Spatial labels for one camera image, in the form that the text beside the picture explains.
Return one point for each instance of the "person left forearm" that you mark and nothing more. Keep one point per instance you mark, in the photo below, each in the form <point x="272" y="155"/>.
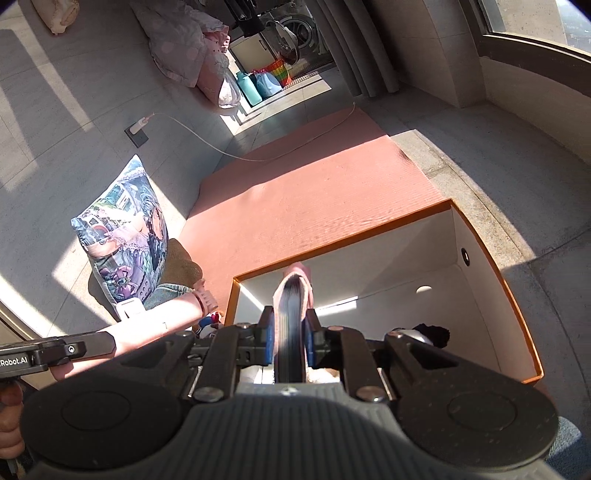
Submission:
<point x="168" y="318"/>

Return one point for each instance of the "white plush dog toy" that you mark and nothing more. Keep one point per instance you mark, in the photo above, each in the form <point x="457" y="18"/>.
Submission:
<point x="436" y="336"/>

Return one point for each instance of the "brown sock foot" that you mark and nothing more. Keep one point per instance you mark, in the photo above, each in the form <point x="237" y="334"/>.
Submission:
<point x="179" y="268"/>

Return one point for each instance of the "wall socket with charger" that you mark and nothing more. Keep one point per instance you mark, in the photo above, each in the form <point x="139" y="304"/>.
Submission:
<point x="135" y="131"/>

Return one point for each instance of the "washing machine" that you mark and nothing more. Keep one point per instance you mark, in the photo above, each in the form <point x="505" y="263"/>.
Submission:
<point x="293" y="37"/>

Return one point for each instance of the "dark window frame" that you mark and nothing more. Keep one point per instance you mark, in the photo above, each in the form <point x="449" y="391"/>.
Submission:
<point x="550" y="60"/>

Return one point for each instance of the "blue jeans leg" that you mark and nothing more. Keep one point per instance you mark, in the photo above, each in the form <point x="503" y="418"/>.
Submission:
<point x="165" y="292"/>

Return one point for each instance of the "orange storage box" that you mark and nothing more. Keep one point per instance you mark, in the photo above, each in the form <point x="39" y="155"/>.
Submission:
<point x="429" y="267"/>

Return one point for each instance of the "pink notebook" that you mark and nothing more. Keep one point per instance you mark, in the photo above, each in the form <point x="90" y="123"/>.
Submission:
<point x="291" y="301"/>

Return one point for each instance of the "rainbow striped bag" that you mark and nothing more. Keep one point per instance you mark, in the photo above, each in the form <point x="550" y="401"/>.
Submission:
<point x="279" y="71"/>

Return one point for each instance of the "pink bedding pile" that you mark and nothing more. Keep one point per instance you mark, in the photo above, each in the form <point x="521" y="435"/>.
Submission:
<point x="189" y="47"/>

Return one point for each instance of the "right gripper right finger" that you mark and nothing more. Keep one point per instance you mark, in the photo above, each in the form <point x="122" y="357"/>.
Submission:
<point x="323" y="346"/>

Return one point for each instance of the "anime print pillow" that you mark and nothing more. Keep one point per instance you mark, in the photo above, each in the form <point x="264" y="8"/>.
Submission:
<point x="124" y="234"/>

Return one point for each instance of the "donald duck plush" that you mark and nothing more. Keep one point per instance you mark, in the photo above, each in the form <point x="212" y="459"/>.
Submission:
<point x="209" y="325"/>

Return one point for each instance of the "person left hand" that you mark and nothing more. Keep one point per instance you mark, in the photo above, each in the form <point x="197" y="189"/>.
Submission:
<point x="11" y="440"/>

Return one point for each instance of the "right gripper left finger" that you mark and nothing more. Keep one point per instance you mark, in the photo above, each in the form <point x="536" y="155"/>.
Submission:
<point x="256" y="341"/>

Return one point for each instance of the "grey curtain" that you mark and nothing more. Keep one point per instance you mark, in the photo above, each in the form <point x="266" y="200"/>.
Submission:
<point x="355" y="44"/>

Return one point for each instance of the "blue detergent bottle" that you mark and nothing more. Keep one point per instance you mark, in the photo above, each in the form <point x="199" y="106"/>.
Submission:
<point x="248" y="88"/>

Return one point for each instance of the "pink floor mat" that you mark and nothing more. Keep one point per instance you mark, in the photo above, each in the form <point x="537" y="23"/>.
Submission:
<point x="328" y="180"/>

